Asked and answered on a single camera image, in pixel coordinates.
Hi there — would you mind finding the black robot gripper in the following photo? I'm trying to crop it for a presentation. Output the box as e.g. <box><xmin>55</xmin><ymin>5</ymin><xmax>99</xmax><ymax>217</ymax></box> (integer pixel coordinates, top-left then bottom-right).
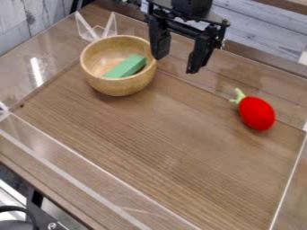
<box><xmin>145</xmin><ymin>0</ymin><xmax>230</xmax><ymax>74</ymax></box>

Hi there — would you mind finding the red plush strawberry toy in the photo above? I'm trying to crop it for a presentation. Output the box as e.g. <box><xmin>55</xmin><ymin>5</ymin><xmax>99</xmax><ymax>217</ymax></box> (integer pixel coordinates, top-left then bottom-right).
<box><xmin>229</xmin><ymin>88</ymin><xmax>276</xmax><ymax>131</ymax></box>

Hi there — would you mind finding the green rectangular block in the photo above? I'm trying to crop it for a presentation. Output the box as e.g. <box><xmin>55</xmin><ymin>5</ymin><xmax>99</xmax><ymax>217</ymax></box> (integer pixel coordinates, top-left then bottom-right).
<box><xmin>102</xmin><ymin>54</ymin><xmax>146</xmax><ymax>78</ymax></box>

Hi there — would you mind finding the light wooden bowl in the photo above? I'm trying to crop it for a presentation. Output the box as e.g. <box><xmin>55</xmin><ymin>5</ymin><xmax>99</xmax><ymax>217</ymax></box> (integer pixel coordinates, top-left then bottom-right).
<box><xmin>78</xmin><ymin>35</ymin><xmax>157</xmax><ymax>96</ymax></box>

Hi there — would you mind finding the black metal table leg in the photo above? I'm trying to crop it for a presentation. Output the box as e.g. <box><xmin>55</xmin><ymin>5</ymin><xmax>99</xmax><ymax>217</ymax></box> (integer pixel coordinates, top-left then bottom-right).
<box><xmin>26</xmin><ymin>189</ymin><xmax>67</xmax><ymax>230</ymax></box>

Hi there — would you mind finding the clear acrylic corner bracket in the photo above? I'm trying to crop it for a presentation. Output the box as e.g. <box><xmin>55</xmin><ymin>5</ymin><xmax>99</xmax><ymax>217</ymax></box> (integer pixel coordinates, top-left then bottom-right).
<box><xmin>74</xmin><ymin>12</ymin><xmax>117</xmax><ymax>42</ymax></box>

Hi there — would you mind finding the black cable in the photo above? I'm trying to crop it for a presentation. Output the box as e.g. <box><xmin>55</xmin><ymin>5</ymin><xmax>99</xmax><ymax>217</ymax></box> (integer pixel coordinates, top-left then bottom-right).
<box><xmin>0</xmin><ymin>205</ymin><xmax>37</xmax><ymax>230</ymax></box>

